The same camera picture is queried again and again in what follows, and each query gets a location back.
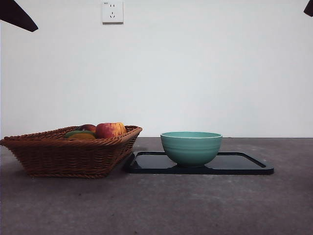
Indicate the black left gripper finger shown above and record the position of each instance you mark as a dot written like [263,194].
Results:
[14,14]

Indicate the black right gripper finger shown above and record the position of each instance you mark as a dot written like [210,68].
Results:
[310,8]

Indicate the yellow brown kiwi fruit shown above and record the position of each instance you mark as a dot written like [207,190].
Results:
[82,136]

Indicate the mint green bowl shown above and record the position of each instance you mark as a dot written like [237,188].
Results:
[190,149]

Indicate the green mango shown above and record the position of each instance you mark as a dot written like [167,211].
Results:
[73,133]

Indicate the dark red apple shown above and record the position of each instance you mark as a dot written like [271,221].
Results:
[88,127]

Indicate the red yellow apple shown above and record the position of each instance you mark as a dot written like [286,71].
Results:
[108,129]

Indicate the brown wicker basket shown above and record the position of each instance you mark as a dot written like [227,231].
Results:
[66,156]

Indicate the dark green rectangular tray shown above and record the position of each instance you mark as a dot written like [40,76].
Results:
[149,162]

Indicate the white wall socket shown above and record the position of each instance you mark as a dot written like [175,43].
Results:
[112,12]

